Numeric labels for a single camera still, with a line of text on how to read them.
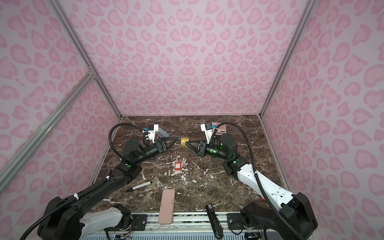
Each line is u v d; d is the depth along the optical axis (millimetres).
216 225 691
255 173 502
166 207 755
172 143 691
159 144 633
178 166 906
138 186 839
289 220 377
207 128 638
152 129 676
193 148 666
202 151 609
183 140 678
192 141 665
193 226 722
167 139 662
